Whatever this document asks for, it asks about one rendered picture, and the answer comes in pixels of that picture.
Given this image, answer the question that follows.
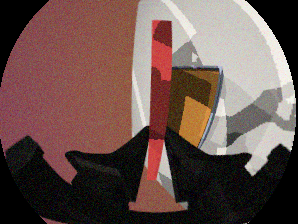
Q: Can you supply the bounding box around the red lid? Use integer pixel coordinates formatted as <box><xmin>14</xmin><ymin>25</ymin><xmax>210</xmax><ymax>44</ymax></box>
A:
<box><xmin>148</xmin><ymin>19</ymin><xmax>173</xmax><ymax>180</ymax></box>

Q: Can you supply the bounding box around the dark grey open storage box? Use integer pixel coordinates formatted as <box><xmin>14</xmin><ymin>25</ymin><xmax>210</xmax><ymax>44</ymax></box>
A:
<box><xmin>166</xmin><ymin>65</ymin><xmax>223</xmax><ymax>148</ymax></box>

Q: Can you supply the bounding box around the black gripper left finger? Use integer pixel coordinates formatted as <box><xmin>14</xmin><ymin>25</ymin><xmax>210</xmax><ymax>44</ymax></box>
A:
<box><xmin>65</xmin><ymin>127</ymin><xmax>150</xmax><ymax>202</ymax></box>

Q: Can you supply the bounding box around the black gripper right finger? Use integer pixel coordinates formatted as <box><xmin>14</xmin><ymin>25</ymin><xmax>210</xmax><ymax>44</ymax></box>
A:
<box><xmin>165</xmin><ymin>125</ymin><xmax>253</xmax><ymax>204</ymax></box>

